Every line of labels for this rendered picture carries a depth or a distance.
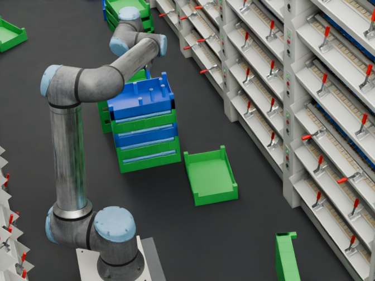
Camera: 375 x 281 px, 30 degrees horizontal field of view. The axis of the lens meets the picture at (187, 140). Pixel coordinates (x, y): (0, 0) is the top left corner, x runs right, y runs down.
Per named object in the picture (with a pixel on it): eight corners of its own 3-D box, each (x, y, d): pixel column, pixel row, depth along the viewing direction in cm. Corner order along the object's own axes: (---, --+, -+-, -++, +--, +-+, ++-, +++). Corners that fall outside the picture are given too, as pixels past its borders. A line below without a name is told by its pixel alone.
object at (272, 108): (287, 144, 300) (275, 124, 291) (231, 74, 346) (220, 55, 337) (326, 118, 300) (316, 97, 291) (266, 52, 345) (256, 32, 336)
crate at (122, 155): (118, 161, 334) (116, 148, 329) (113, 136, 350) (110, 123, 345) (179, 149, 338) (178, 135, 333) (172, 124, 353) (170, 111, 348)
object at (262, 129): (286, 177, 312) (275, 159, 303) (233, 105, 358) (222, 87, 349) (325, 152, 312) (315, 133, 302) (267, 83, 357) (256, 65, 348)
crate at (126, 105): (111, 121, 319) (108, 106, 314) (105, 96, 335) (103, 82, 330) (175, 108, 323) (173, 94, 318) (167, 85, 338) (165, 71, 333)
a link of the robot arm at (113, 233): (130, 268, 265) (126, 236, 254) (89, 259, 269) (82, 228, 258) (143, 238, 277) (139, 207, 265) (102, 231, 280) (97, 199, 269)
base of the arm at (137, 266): (102, 290, 270) (100, 274, 264) (92, 255, 284) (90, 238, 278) (150, 277, 274) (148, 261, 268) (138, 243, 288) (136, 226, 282)
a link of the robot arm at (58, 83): (86, 258, 267) (75, 78, 231) (44, 250, 271) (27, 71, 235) (101, 235, 280) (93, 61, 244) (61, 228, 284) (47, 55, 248)
